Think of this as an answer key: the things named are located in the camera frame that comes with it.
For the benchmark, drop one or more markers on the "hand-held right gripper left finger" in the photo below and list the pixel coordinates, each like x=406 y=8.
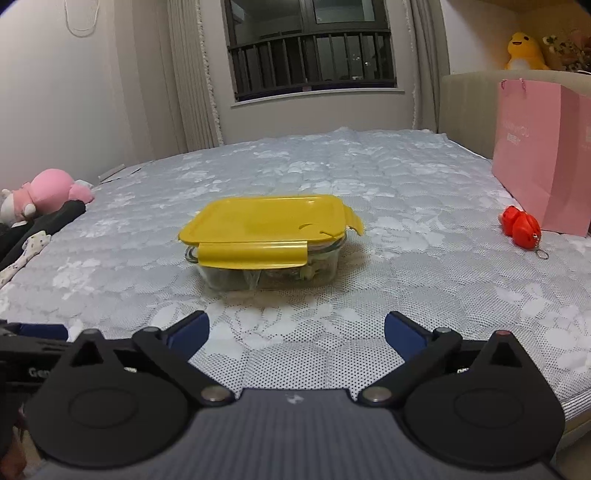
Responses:
x=191 y=330

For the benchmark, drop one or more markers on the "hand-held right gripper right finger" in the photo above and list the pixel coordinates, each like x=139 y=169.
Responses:
x=404 y=332

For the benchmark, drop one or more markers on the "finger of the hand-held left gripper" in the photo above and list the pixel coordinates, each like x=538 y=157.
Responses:
x=44 y=331

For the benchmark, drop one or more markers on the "yellow container lid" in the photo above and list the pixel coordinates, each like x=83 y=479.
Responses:
x=268 y=221

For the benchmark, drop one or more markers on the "grey quilted mattress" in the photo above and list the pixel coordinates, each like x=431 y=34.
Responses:
x=415 y=277

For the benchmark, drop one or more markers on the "white dotted cloth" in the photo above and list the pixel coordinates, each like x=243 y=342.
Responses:
x=27 y=249

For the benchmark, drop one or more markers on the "black cloth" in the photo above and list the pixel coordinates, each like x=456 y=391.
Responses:
x=41 y=226

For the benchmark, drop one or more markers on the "white plush toy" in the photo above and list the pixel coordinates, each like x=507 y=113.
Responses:
x=11 y=207

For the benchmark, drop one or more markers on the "pink plush toy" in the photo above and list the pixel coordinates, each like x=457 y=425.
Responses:
x=53 y=189

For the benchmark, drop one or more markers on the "pink paper bag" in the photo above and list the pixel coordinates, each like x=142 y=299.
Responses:
x=540 y=152

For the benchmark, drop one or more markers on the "beige padded headboard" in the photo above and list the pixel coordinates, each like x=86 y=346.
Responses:
x=466 y=110

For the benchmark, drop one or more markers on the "white curtain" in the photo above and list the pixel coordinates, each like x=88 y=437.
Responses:
x=427 y=64
x=194 y=74

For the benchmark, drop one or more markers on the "dark window with railing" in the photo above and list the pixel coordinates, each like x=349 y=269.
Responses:
x=314 y=50

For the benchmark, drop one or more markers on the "yellow duck plush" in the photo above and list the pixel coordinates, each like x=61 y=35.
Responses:
x=524 y=53

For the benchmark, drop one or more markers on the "dried flower bouquet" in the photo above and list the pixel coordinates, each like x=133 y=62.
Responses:
x=570 y=50

